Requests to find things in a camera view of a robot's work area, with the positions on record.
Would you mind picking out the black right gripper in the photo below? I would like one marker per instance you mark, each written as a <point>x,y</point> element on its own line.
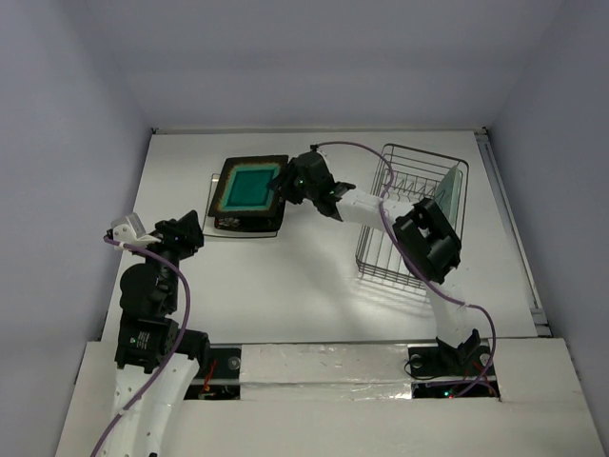
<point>289,178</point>

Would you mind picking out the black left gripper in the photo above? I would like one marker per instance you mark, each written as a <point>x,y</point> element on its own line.
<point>183,233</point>

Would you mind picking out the teal brown-rimmed square plate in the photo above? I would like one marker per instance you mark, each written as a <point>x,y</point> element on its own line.
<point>243,189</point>

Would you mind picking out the black floral square plate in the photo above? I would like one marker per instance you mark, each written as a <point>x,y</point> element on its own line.
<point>249,224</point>

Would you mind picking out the pale green glass plate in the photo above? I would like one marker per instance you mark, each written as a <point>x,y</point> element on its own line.
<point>448,195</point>

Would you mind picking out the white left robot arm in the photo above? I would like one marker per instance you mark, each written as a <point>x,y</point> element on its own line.
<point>156,357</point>

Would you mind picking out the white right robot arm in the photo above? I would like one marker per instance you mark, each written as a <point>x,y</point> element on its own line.
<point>420,232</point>

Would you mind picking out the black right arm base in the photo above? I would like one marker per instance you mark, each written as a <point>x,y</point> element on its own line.
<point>442,372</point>

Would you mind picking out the white black-rimmed square plate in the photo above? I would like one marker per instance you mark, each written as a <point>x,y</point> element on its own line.
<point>208,226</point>

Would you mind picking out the silver foil covered bar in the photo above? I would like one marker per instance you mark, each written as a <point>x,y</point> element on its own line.
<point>324,372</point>

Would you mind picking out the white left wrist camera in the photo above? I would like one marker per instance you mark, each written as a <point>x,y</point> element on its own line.
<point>129,230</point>

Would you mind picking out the white table edge rail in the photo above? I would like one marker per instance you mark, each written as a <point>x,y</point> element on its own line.
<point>200,130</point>

